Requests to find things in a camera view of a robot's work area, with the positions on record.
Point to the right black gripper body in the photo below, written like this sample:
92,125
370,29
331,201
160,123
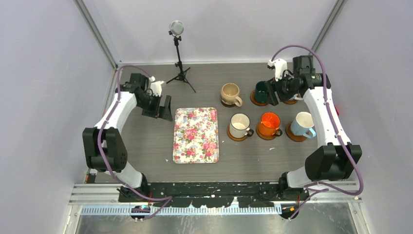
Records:
286,88

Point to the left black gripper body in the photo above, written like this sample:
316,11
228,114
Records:
153,109

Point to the dark green mug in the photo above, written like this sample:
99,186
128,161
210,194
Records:
260,92

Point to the white mug blue base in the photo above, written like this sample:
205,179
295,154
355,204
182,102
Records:
296,97

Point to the orange mug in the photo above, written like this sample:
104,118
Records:
269,126

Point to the floral serving tray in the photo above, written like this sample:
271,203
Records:
196,139

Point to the white light blue mug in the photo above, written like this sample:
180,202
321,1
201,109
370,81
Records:
302,125

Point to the beige mug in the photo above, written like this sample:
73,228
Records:
230,94

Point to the white mug brown rim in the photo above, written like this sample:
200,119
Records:
240,121

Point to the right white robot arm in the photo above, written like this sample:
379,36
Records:
333,165

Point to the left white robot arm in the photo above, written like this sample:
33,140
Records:
104,147

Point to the dark brown wooden coaster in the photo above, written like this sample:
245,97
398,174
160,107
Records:
228,105

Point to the microphone on black tripod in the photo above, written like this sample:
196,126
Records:
176,28

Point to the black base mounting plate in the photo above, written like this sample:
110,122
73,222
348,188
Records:
213,194

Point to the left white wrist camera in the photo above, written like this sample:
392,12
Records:
156,87

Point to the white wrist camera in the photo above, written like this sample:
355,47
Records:
278,65
156,87

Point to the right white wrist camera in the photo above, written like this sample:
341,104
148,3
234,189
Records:
278,65

